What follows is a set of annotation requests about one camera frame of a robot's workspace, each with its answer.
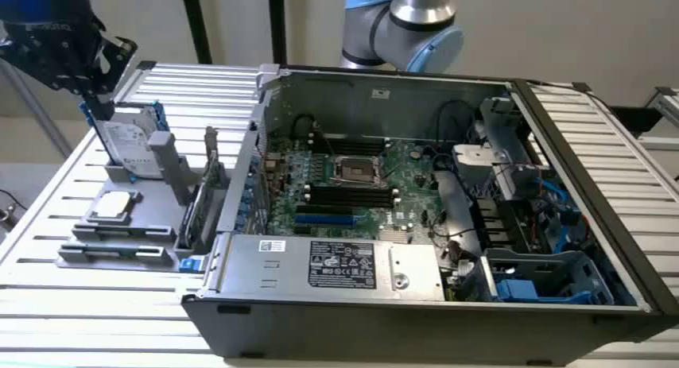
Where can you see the blue plastic clip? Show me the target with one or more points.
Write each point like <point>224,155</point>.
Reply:
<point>190,264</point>

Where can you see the small white barcode sticker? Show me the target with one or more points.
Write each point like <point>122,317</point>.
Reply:
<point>270,246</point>

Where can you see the grey tripod leg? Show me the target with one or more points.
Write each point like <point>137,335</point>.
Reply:
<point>37,105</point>

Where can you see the black open PC case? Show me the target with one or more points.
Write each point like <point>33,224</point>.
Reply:
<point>370,328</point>

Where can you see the blue-grey disk bay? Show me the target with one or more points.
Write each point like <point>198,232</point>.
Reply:
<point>540,264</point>

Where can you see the green graphics card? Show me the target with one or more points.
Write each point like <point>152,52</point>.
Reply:
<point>204,217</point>

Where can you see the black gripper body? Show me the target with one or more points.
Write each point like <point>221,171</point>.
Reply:
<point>53,54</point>

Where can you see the grey metal drive cage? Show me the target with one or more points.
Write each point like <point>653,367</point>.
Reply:
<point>504,145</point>

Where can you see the dark RAM stick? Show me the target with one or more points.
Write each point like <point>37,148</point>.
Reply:
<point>110,249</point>

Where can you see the black stand pole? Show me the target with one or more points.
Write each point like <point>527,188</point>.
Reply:
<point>276,22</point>
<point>196,22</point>

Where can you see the black expansion slot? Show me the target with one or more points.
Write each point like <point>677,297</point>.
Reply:
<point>322,209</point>

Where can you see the white sticker on case wall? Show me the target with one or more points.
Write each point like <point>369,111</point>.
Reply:
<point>380,93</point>

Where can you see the CPU socket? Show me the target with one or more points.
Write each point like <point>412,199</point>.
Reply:
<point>356,171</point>

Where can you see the grey parts rack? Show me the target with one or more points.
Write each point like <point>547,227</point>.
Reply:
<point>158,201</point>

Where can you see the silver power supply unit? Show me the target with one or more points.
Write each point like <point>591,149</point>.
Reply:
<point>249,272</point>

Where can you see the grey air shroud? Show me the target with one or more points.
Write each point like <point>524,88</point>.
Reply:
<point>453,201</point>

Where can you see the black power supply label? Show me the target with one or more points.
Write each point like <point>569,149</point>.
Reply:
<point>341,264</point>

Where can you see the hard disk with blue rails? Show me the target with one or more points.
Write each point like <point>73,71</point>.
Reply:
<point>126,145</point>

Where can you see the small silver chipset heatsink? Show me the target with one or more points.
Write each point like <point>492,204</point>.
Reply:
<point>394,235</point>

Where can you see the coin cell battery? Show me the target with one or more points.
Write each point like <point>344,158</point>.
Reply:
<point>416,153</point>

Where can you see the blue expansion slot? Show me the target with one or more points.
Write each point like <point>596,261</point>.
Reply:
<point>322,221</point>

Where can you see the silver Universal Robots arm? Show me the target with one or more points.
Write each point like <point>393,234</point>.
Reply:
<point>418,6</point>

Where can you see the silver CPU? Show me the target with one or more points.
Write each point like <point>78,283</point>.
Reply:
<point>112,205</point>

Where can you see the black RAM slot bank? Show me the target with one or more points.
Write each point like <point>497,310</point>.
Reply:
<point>346,195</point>
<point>346,145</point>

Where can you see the green motherboard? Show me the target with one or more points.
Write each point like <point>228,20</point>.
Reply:
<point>413,201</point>

